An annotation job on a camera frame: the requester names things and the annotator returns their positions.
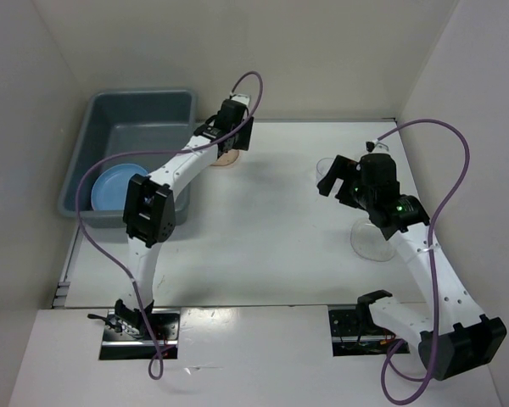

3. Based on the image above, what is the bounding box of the clear plastic cup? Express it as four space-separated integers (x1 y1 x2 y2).
316 158 333 184

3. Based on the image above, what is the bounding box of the beige speckled dish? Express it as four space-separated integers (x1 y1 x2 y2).
212 149 240 167

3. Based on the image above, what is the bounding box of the blue plastic plate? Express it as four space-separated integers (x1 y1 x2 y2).
91 164 148 211

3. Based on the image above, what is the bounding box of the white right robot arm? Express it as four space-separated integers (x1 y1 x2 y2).
317 153 507 381

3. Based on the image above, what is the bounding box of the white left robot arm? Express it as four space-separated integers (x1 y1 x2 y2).
115 94 254 339

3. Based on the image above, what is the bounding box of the grey plastic bin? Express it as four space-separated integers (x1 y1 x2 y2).
58 88 197 228

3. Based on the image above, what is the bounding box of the clear oval glass dish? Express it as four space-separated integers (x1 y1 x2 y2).
350 218 396 262

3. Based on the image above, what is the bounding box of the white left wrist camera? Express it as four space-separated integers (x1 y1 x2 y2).
230 92 251 106

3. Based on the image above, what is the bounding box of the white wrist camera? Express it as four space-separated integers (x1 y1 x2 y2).
366 140 389 153
230 92 251 106

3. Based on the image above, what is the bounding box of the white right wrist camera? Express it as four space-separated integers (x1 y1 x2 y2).
366 140 389 153

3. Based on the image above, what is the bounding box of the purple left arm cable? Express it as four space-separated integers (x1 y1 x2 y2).
75 71 264 379

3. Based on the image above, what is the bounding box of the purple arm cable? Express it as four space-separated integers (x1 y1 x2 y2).
75 71 264 379
366 118 470 403

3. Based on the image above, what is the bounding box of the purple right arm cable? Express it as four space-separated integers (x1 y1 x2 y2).
366 118 470 403

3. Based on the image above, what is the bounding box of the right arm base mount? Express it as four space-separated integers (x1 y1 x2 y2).
327 304 400 357

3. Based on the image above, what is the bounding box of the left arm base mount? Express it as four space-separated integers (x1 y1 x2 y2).
87 308 181 361

